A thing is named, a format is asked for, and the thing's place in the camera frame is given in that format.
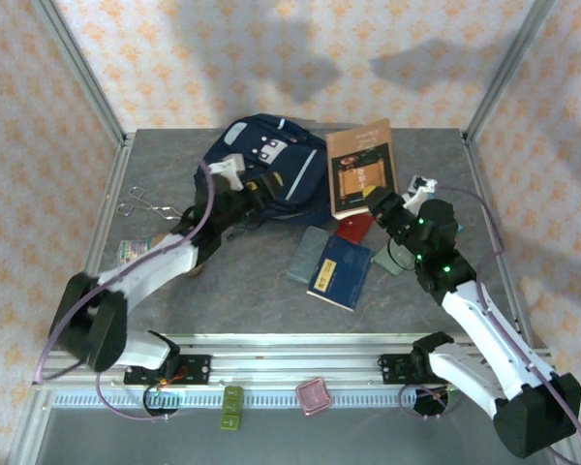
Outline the navy blue backpack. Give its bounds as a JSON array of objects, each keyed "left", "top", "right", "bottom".
[{"left": 193, "top": 113, "right": 337, "bottom": 241}]

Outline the red wallet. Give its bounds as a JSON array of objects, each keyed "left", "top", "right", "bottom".
[{"left": 335, "top": 212, "right": 377, "bottom": 245}]

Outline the green wallet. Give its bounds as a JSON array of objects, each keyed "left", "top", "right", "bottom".
[{"left": 372, "top": 239, "right": 417, "bottom": 277}]

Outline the brown book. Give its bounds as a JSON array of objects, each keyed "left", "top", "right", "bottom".
[{"left": 324, "top": 118, "right": 401, "bottom": 221}]

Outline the blue book with yellow label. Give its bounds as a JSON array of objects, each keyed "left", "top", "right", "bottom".
[{"left": 306, "top": 233, "right": 373, "bottom": 314}]

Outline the small green tissue pack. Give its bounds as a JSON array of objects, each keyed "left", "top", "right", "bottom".
[{"left": 117, "top": 236, "right": 168, "bottom": 264}]

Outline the metal scissors clamp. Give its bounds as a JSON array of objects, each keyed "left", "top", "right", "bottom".
[{"left": 117, "top": 186, "right": 182, "bottom": 222}]

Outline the pink square tray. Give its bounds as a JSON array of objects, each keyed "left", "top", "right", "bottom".
[{"left": 294, "top": 377, "right": 333, "bottom": 418}]

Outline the green button box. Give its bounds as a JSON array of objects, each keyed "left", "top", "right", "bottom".
[{"left": 218, "top": 386, "right": 245, "bottom": 431}]

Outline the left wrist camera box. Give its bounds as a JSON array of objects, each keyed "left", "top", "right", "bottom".
[{"left": 207, "top": 153, "right": 249, "bottom": 193}]

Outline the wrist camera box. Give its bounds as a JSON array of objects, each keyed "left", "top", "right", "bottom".
[
  {"left": 400, "top": 174, "right": 440, "bottom": 210},
  {"left": 207, "top": 153, "right": 249, "bottom": 193}
]

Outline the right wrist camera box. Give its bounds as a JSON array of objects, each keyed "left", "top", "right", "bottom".
[{"left": 400, "top": 174, "right": 440, "bottom": 210}]

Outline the right aluminium side rail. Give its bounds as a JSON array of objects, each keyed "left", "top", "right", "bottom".
[{"left": 461, "top": 134, "right": 535, "bottom": 348}]

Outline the aluminium side rail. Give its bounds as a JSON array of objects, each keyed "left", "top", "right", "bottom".
[
  {"left": 461, "top": 134, "right": 535, "bottom": 348},
  {"left": 57, "top": 134, "right": 137, "bottom": 351}
]

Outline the left aluminium side rail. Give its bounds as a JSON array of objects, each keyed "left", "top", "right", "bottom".
[{"left": 57, "top": 134, "right": 137, "bottom": 351}]

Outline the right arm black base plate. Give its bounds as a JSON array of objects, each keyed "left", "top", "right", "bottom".
[{"left": 377, "top": 352, "right": 420, "bottom": 387}]

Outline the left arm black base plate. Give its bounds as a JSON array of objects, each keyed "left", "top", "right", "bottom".
[{"left": 123, "top": 354, "right": 213, "bottom": 387}]

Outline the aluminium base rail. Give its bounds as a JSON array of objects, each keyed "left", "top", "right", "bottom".
[{"left": 32, "top": 332, "right": 561, "bottom": 389}]

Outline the right aluminium frame post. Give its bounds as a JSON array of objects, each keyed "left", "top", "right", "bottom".
[{"left": 463, "top": 0, "right": 556, "bottom": 144}]

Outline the aluminium frame post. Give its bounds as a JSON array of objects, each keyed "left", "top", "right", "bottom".
[
  {"left": 463, "top": 0, "right": 556, "bottom": 144},
  {"left": 31, "top": 0, "right": 128, "bottom": 146}
]

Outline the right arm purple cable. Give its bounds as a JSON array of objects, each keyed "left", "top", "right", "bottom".
[{"left": 397, "top": 183, "right": 581, "bottom": 465}]

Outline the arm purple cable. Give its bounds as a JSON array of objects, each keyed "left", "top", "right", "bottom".
[
  {"left": 397, "top": 183, "right": 581, "bottom": 465},
  {"left": 36, "top": 161, "right": 219, "bottom": 422}
]

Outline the slotted grey cable duct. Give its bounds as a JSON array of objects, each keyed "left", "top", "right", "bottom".
[{"left": 52, "top": 390, "right": 417, "bottom": 409}]

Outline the left aluminium frame post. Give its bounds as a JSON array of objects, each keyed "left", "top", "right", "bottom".
[{"left": 31, "top": 0, "right": 128, "bottom": 146}]

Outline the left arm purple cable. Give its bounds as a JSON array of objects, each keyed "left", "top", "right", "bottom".
[{"left": 36, "top": 161, "right": 219, "bottom": 422}]

